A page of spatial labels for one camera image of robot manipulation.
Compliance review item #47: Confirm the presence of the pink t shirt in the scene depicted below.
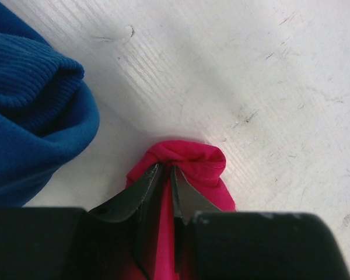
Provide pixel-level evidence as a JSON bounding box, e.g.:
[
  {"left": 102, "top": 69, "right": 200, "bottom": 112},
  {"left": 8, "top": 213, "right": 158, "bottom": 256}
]
[{"left": 126, "top": 140, "right": 236, "bottom": 279}]

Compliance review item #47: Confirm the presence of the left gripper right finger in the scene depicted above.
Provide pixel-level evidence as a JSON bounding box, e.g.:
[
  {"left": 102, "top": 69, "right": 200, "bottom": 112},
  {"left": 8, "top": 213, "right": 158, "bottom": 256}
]
[{"left": 170, "top": 167, "right": 350, "bottom": 279}]

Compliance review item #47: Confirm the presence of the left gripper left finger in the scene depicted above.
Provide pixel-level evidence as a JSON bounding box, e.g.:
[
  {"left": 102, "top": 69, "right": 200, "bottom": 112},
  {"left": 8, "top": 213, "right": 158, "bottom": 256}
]
[{"left": 0, "top": 163, "right": 163, "bottom": 279}]

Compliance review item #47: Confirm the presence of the blue t shirt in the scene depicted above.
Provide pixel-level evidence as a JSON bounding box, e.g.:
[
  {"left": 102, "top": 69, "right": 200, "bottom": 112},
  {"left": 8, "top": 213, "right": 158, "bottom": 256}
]
[{"left": 0, "top": 3, "right": 100, "bottom": 207}]

